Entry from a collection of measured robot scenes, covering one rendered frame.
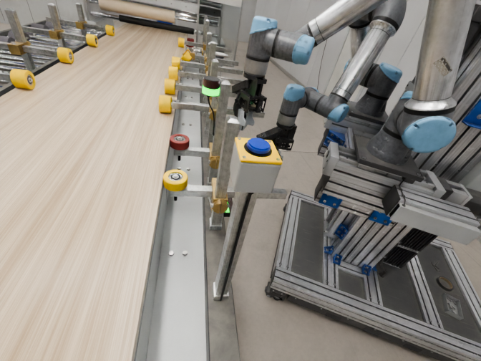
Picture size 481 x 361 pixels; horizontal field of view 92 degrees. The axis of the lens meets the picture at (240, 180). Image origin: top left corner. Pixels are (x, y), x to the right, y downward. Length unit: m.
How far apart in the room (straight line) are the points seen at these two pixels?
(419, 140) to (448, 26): 0.27
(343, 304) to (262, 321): 0.46
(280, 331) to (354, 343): 0.44
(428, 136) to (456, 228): 0.38
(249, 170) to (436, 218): 0.78
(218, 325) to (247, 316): 0.79
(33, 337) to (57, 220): 0.27
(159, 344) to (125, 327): 0.29
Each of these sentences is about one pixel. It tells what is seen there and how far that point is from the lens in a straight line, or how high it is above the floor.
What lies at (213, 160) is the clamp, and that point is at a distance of 0.97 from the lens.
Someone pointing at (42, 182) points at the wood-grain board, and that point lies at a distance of 0.87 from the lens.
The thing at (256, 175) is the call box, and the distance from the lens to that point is 0.38.
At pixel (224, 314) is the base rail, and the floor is 0.70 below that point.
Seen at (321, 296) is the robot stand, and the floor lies 0.23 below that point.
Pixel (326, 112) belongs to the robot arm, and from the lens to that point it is 1.00.
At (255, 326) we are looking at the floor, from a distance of 1.53.
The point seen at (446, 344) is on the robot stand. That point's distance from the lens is 1.79.
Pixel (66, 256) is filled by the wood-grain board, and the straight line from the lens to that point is 0.66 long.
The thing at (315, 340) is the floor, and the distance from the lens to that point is 1.63.
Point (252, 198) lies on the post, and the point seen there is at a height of 1.12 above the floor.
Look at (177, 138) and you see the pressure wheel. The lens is 1.01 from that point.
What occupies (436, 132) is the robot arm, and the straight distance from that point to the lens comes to 0.83.
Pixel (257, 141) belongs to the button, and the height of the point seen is 1.23.
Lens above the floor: 1.42
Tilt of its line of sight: 38 degrees down
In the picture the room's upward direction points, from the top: 13 degrees clockwise
